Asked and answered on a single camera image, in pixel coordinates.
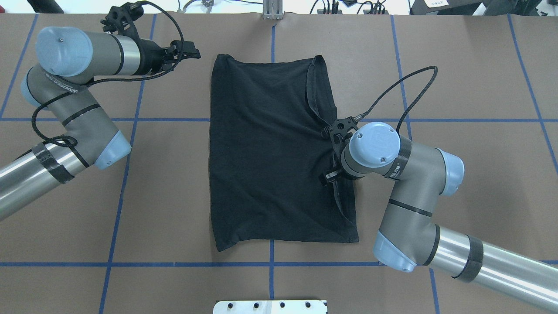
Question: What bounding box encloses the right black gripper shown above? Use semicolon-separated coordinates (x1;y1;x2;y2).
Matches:
322;154;349;186

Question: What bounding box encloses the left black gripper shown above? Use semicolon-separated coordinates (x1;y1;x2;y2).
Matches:
138;38;201;75

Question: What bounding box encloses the black t-shirt with logo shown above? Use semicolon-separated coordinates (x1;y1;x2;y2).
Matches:
209;54;359;252

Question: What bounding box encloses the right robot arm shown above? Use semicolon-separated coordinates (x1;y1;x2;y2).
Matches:
321;117;557;313

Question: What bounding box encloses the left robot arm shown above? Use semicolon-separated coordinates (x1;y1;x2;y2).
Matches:
0;27;201;219

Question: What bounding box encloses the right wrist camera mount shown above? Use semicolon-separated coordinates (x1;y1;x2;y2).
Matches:
320;115;363;154

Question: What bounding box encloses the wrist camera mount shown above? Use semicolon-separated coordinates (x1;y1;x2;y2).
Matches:
320;115;363;154
100;1;144;38

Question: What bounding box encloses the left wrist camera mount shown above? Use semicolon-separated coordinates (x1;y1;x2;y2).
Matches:
100;1;144;38

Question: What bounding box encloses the aluminium frame post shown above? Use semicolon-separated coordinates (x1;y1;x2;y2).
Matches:
262;0;284;20

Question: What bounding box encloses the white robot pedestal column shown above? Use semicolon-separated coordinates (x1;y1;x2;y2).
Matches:
213;300;329;314

